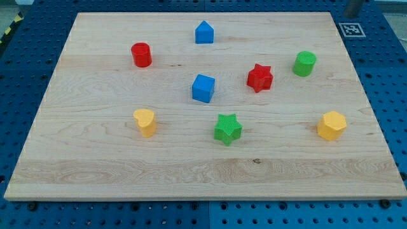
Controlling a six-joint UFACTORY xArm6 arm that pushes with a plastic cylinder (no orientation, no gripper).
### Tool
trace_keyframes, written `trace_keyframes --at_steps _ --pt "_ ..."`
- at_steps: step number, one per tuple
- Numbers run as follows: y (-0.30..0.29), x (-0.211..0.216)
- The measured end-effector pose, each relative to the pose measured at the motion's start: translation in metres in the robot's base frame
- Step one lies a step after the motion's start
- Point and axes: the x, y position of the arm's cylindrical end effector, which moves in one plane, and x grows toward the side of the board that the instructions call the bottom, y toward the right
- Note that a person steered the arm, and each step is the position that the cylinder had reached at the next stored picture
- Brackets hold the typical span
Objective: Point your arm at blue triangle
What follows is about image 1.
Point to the blue triangle-top block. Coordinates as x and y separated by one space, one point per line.
204 33

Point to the blue cube block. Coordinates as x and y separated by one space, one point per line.
203 88

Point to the green star block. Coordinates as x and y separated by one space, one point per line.
227 129

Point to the yellow heart block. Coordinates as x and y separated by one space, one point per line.
146 122

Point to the light wooden board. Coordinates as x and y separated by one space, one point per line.
84 144

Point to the red star block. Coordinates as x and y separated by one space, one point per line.
260 78

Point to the red cylinder block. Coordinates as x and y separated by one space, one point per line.
141 54

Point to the green cylinder block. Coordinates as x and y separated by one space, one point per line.
304 63

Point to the yellow hexagon block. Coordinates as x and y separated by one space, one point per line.
331 126

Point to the white fiducial marker tag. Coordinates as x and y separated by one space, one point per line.
351 30

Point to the yellow black hazard tape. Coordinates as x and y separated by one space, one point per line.
11 30

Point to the grey metal post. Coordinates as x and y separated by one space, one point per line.
353 8

